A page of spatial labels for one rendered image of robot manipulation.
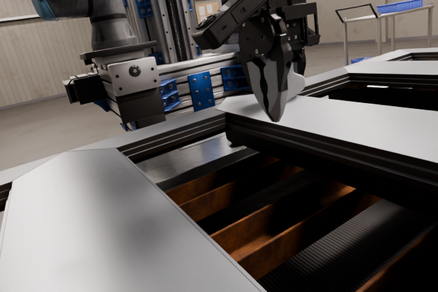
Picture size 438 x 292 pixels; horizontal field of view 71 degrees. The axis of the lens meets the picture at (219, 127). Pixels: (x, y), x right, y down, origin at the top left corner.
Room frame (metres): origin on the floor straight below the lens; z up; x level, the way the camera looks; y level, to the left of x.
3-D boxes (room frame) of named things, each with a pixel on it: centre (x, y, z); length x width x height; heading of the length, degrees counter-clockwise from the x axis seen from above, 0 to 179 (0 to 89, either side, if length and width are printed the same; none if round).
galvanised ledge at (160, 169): (1.05, -0.17, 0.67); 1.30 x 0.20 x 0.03; 118
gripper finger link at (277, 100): (0.42, -0.10, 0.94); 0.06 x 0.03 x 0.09; 119
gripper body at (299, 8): (0.43, -0.10, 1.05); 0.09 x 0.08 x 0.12; 119
